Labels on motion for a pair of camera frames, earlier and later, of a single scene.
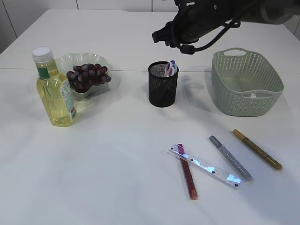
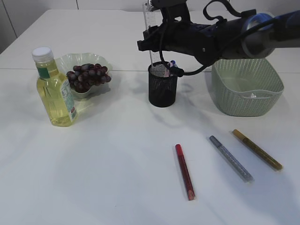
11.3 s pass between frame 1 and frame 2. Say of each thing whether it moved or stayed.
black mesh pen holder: stayed
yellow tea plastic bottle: stayed
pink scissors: moved
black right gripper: moved
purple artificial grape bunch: stayed
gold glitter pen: stayed
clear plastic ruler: moved
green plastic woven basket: stayed
